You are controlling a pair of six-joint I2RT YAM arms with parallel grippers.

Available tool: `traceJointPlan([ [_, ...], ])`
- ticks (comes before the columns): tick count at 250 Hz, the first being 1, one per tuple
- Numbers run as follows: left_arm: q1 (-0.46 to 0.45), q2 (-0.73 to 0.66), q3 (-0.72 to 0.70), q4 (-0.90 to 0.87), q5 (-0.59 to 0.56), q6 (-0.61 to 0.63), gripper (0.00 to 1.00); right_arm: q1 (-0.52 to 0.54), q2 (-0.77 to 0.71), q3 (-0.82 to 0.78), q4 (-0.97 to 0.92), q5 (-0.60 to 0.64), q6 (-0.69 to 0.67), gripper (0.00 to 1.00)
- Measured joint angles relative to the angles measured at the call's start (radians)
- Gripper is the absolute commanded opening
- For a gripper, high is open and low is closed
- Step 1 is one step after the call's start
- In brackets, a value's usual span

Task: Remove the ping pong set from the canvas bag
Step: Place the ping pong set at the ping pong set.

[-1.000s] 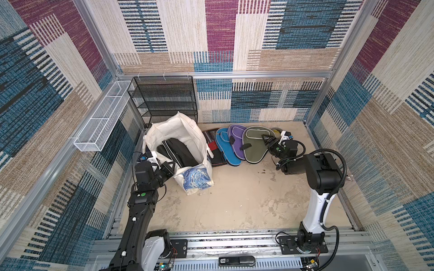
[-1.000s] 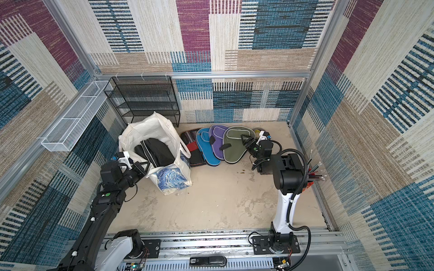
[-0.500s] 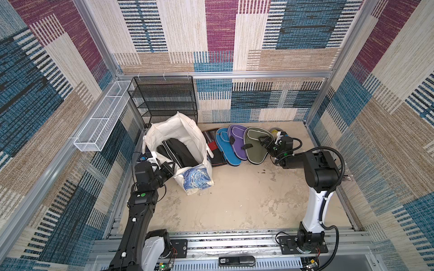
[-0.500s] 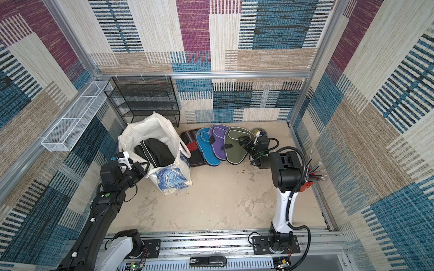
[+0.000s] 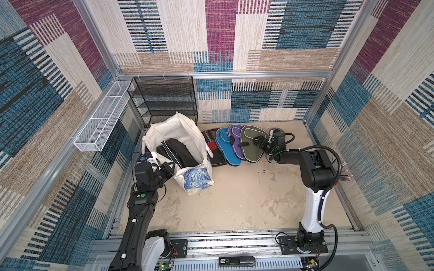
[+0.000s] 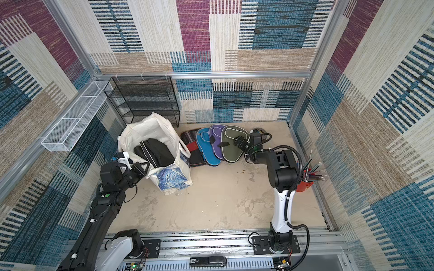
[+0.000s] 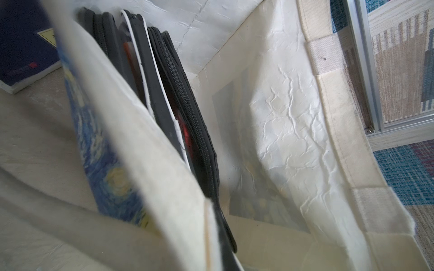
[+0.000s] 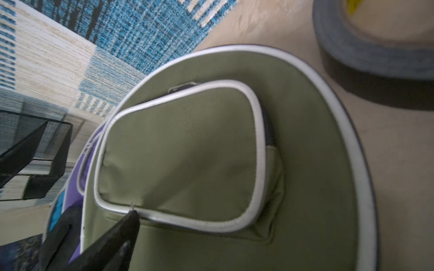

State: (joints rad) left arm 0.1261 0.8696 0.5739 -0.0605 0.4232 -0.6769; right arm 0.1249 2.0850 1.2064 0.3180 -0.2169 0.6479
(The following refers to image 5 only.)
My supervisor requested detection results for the purple paddle case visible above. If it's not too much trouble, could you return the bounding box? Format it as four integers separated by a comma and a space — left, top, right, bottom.
228, 124, 245, 160

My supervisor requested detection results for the black blue paddle case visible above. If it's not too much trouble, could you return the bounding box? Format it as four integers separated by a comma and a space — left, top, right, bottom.
215, 128, 242, 167

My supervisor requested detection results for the black handheld scanner device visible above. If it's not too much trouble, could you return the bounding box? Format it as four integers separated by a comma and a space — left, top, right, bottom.
218, 256, 256, 267

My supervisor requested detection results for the black red paddle case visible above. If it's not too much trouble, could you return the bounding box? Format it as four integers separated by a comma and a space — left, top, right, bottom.
202, 128, 227, 167

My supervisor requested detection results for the white wire mesh basket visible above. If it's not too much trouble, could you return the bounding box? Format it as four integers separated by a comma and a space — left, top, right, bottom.
73, 81, 131, 152

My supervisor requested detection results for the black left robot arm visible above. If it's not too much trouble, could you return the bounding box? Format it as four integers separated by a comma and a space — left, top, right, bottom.
108, 161, 175, 271

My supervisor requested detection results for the black wire mesh shelf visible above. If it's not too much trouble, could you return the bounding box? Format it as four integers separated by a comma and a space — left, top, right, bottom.
128, 76, 198, 128

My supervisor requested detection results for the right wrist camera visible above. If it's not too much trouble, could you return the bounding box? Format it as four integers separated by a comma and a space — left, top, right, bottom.
269, 132, 280, 144

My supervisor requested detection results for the black corrugated cable conduit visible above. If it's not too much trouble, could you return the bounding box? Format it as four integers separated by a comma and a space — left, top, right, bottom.
267, 133, 343, 271

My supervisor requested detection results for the olive green paddle case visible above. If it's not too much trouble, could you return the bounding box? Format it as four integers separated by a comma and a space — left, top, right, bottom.
240, 125, 270, 163

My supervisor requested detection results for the black tape roll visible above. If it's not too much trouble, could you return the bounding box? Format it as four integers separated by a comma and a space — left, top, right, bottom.
270, 128, 285, 134

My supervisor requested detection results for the white canvas starry night bag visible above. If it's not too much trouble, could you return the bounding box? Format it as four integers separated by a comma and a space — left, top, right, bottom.
142, 112, 215, 195

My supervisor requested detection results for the aluminium front rail frame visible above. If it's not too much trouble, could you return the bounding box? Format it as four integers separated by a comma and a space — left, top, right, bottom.
84, 228, 384, 271

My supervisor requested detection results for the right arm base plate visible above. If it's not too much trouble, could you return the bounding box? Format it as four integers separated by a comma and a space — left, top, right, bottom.
277, 235, 329, 255

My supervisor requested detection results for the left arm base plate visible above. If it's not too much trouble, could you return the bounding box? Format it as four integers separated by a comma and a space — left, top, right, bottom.
167, 239, 188, 259

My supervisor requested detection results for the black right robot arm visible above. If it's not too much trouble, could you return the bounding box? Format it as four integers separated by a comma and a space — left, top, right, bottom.
253, 129, 341, 254

